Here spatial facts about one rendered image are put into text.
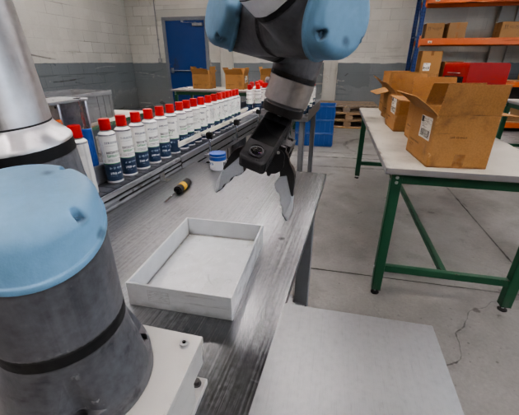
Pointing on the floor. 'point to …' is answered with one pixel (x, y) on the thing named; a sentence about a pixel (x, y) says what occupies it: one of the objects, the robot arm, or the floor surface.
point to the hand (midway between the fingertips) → (249, 208)
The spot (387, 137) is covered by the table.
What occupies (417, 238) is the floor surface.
